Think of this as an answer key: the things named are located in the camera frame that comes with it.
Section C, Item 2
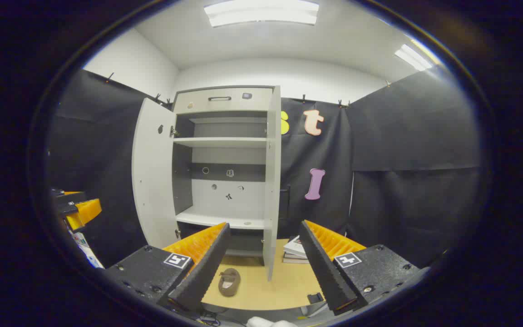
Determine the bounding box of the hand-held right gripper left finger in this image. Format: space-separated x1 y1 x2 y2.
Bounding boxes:
105 222 231 313

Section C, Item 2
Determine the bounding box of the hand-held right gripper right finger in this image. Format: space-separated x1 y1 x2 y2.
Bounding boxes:
299 220 421 316

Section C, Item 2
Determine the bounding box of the brown fuzzy shoe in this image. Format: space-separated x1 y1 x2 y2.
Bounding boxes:
218 268 241 297

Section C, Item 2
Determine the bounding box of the white cabinet door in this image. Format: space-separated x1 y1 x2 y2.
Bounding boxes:
132 98 180 249
263 85 291 281

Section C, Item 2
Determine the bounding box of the white shoe cabinet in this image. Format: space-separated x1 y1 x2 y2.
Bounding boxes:
171 85 276 259

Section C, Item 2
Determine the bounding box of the white cabinet drawer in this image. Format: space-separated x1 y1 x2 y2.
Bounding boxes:
174 88 274 114

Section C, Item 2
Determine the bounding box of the computer screen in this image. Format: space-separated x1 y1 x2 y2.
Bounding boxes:
69 229 104 268

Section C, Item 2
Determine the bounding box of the white fabric object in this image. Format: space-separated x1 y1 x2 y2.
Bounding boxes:
247 317 298 327

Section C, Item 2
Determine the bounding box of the black backdrop cloth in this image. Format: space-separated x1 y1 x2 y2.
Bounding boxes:
46 64 482 268

